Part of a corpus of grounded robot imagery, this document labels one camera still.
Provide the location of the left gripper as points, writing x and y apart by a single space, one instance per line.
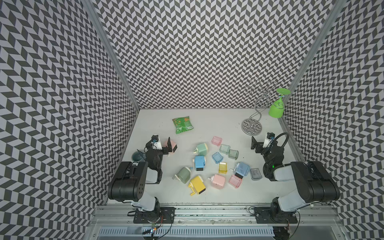
169 144

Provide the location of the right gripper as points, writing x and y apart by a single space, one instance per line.
259 145

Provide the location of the pink transparent tray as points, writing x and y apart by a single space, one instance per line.
217 141
235 181

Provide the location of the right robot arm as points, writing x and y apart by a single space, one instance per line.
313 182

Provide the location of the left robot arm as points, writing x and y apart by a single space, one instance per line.
130 179

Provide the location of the light blue pencil sharpener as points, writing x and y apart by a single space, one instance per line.
241 170

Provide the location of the grey transparent tray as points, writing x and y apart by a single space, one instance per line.
256 174

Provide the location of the sage green pencil sharpener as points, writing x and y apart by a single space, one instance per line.
183 175

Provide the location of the yellow transparent tray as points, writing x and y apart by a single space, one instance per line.
223 168

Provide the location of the blue transparent tray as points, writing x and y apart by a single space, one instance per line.
217 157

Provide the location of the pink transparent tray front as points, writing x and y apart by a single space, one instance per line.
235 181

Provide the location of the yellow pencil sharpener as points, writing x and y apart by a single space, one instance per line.
197 185

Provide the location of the green snack bag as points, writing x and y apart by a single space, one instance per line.
182 124

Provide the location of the teal bowl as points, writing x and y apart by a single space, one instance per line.
138 156

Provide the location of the green plastic wine glass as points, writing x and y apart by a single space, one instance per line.
278 107

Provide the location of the metal wire glass rack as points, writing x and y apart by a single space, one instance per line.
264 100

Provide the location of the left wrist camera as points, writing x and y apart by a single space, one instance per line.
155 143

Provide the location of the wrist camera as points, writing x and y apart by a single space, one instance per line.
155 143
269 137

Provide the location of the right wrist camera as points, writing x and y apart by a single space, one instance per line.
269 137

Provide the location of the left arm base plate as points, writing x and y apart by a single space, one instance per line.
165 215

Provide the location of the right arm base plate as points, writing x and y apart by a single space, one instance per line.
274 216

